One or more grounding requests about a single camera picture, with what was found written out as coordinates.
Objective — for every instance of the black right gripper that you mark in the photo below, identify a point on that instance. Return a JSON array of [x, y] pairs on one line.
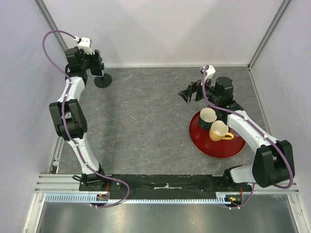
[[193, 87]]

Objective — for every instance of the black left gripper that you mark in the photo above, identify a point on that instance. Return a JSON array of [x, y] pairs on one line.
[[96, 64]]

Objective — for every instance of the phone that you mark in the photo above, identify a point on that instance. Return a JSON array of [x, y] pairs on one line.
[[97, 72]]

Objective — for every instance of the black phone stand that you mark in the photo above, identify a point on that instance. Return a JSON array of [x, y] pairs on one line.
[[103, 81]]

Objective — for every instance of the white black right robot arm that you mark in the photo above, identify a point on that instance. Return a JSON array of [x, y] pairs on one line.
[[273, 164]]

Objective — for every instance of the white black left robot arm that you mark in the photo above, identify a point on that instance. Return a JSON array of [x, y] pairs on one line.
[[69, 120]]

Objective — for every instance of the green mug cream inside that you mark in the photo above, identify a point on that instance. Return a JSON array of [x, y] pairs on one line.
[[206, 117]]

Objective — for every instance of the red round tray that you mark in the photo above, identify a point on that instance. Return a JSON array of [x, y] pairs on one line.
[[222, 149]]

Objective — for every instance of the yellow mug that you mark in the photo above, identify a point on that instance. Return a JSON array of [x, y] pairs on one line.
[[220, 131]]

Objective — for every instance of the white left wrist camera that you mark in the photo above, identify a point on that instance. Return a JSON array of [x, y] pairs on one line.
[[84, 44]]

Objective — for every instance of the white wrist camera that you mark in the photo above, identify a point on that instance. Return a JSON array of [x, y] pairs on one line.
[[207, 71], [84, 44]]

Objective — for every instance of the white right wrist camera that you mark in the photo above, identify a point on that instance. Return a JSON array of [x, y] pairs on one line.
[[207, 71]]

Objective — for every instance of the aluminium frame post left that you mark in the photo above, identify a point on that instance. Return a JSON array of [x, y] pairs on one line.
[[53, 30]]

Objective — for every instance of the aluminium frame post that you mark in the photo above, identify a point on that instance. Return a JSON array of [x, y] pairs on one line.
[[53, 30], [269, 32]]

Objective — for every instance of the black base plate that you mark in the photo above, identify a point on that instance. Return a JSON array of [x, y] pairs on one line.
[[161, 186]]

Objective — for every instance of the slotted cable duct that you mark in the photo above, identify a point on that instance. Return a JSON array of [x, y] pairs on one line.
[[96, 199]]

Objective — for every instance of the aluminium frame post right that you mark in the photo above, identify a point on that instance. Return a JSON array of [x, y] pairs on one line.
[[269, 32]]

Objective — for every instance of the aluminium front rail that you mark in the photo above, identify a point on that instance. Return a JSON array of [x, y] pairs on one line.
[[64, 183]]

